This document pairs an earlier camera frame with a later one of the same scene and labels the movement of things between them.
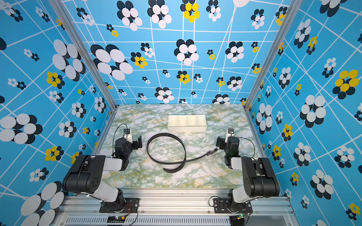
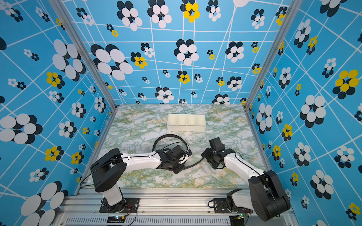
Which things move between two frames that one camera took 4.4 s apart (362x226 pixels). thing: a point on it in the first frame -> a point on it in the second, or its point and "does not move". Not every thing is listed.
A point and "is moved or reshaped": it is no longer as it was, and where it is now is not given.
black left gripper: (139, 141) -> (178, 170)
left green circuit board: (116, 219) does not move
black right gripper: (222, 141) -> (205, 153)
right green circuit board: (237, 220) does not move
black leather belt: (185, 160) is moved or reshaped
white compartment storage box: (187, 123) does not move
